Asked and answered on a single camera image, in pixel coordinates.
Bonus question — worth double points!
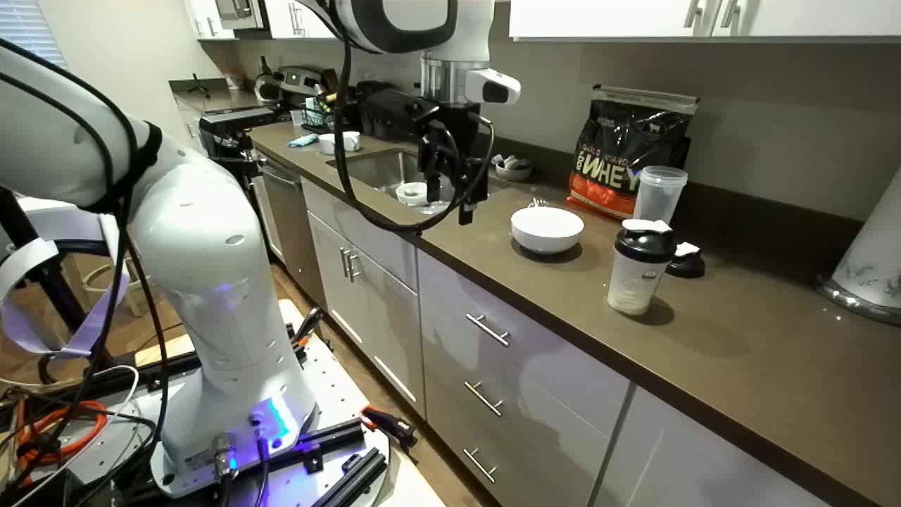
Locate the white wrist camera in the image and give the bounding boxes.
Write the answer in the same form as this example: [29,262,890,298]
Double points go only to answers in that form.
[465,64,524,107]

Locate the perforated white robot cart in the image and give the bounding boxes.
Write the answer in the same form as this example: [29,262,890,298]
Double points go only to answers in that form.
[0,295,444,507]

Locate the small shiny metal object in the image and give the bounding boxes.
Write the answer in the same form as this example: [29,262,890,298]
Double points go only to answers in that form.
[489,152,538,185]

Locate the black red whey protein bag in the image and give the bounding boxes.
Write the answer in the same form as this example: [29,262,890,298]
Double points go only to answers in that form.
[565,81,702,221]

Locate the window blind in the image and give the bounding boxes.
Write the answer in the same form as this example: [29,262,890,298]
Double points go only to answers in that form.
[0,0,68,67]

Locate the white curved plastic frame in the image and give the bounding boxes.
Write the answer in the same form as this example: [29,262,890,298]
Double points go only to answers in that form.
[0,190,136,359]

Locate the black tripod leg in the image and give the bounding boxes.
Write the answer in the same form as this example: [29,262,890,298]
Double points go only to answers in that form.
[0,185,92,333]

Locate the orange cable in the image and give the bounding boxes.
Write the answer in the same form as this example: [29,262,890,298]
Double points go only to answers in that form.
[13,398,113,476]

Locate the silver black coffee machine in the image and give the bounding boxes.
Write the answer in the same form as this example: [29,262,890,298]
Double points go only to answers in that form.
[254,61,344,121]

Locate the translucent lidless shaker cup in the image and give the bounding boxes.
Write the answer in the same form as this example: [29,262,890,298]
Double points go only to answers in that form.
[633,162,690,227]

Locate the shaker cup with black lid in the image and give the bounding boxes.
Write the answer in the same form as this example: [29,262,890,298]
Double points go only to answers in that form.
[606,217,678,317]

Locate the black shaker lid white cap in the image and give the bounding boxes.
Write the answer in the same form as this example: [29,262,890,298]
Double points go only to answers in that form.
[664,238,709,281]

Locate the white base cabinets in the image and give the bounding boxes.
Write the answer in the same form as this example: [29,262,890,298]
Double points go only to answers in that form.
[298,178,834,507]

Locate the white container in sink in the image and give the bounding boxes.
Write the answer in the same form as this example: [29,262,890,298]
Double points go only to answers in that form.
[392,179,437,210]

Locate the metal paper towel holder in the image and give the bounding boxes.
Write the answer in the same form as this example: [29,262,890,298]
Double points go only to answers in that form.
[814,274,901,330]

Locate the stainless dishwasher front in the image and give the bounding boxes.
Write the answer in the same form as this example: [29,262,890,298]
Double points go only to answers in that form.
[254,152,327,306]

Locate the stainless steel sink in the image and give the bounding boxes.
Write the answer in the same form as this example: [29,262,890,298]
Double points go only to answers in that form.
[327,144,503,219]

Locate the white bowl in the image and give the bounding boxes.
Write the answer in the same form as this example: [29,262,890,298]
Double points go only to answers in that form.
[510,205,589,259]

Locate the silver drawer handle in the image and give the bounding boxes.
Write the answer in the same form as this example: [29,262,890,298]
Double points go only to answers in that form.
[465,309,516,350]
[460,445,502,488]
[462,378,506,419]

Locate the black clamp bar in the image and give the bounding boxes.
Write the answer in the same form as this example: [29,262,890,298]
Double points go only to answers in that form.
[271,419,367,464]
[306,447,389,507]

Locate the red handled clamp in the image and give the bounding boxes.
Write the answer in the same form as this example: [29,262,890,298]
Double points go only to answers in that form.
[360,403,420,451]

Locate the black orange clamp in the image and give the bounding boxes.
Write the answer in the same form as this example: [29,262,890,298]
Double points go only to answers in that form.
[291,306,327,355]

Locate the black countertop appliance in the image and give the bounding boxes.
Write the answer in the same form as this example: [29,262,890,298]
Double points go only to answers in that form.
[351,81,427,145]

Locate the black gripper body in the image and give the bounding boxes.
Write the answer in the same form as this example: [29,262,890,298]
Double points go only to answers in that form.
[416,96,493,205]

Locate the black stove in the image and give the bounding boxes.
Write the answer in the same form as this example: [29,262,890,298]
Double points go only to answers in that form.
[193,100,281,190]

